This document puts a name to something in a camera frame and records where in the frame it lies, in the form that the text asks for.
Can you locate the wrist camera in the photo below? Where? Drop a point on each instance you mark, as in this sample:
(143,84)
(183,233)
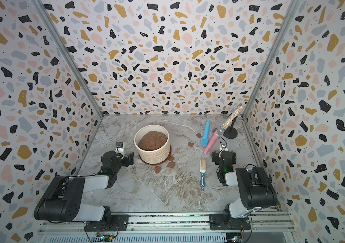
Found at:
(223,147)
(119,148)

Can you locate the glitter silver microphone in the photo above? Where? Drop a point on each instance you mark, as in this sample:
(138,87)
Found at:
(229,120)

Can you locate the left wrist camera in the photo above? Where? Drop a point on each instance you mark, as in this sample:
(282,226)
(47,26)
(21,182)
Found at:
(119,148)

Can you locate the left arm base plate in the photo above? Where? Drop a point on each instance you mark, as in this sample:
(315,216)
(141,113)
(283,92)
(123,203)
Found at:
(113,223)

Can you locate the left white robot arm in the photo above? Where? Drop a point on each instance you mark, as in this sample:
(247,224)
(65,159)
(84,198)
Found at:
(62,201)

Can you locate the pink toy microphone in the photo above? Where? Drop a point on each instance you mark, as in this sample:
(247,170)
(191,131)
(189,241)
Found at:
(211,142)

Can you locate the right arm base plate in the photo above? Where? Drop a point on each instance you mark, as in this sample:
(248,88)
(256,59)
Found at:
(223,222)

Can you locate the terracotta saucer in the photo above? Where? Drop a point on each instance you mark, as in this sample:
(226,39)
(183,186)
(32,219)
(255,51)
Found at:
(157,164)

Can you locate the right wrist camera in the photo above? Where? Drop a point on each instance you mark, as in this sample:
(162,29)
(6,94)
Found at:
(223,147)

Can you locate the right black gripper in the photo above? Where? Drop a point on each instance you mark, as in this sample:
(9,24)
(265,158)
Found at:
(216,157)

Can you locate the blue toy microphone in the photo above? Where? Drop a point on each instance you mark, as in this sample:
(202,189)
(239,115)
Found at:
(204,140)

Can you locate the cream ceramic pot with soil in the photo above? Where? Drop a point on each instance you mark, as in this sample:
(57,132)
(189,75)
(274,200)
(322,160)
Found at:
(152,143)

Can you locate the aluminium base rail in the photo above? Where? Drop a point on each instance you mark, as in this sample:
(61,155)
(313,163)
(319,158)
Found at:
(188,227)

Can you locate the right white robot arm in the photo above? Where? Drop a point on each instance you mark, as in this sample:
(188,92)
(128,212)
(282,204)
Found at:
(255,189)

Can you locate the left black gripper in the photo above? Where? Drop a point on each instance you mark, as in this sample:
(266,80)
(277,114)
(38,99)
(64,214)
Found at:
(126,163)

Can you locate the black microphone stand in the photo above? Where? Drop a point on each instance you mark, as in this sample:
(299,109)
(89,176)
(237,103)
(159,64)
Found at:
(231,132)

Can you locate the white scrub brush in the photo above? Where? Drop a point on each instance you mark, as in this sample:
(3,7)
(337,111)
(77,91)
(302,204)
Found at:
(202,172)

